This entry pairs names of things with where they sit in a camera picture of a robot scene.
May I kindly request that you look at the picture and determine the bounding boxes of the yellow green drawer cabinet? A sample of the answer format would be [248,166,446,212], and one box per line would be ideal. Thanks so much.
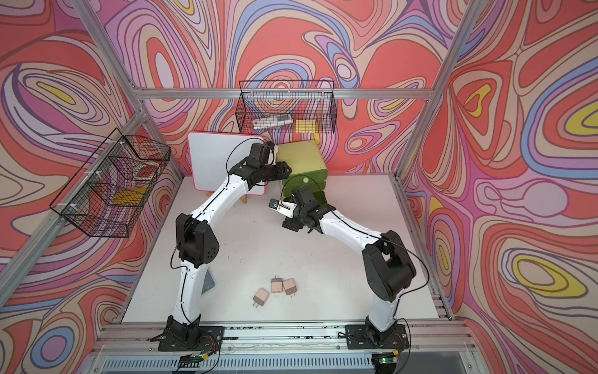
[277,140,329,176]

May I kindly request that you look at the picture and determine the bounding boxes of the pink plug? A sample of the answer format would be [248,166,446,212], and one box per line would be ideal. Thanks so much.
[252,288,270,307]
[270,277,284,294]
[283,278,297,296]

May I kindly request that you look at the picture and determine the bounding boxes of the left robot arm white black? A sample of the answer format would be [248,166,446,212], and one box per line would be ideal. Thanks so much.
[167,138,291,328]

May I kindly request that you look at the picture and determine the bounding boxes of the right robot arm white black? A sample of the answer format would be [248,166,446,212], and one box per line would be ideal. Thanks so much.
[269,187,417,345]

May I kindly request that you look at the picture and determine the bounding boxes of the yellow sponge in back basket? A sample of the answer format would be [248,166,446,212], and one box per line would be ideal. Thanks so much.
[294,119,319,134]

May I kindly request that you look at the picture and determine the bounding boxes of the grey remote in back basket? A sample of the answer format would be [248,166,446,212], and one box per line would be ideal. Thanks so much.
[252,114,294,130]

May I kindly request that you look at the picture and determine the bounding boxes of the pink framed whiteboard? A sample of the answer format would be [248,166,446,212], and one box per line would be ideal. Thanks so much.
[188,132,264,193]

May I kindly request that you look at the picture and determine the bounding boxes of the grey felt eraser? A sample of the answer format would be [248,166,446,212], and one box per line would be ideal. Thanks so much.
[202,270,215,295]

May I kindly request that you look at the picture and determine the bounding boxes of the tape roll in left basket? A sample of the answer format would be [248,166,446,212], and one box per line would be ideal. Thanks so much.
[128,161,157,181]

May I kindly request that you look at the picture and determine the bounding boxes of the yellow item in left basket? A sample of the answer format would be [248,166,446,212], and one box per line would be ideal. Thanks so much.
[111,187,146,207]

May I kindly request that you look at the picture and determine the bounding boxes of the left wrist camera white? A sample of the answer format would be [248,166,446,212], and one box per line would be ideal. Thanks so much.
[266,141,278,165]

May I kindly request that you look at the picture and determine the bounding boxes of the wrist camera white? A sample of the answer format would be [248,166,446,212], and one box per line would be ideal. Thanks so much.
[268,199,297,218]
[266,141,278,165]

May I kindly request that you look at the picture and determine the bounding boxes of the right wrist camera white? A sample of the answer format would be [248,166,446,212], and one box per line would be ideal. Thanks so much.
[268,199,297,218]

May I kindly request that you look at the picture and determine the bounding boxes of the back black wire basket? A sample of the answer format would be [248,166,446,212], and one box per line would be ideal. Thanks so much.
[235,79,338,135]

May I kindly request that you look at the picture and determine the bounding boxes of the black wire basket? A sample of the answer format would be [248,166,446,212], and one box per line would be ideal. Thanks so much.
[50,129,171,238]
[235,79,338,135]

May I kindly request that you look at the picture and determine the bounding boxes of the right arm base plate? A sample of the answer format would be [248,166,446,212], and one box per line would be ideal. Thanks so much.
[343,324,411,352]

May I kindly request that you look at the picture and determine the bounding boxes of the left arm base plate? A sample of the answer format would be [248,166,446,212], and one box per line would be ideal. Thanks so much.
[158,326,224,353]

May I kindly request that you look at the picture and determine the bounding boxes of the left black wire basket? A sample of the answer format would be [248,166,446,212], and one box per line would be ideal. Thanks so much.
[50,129,171,238]

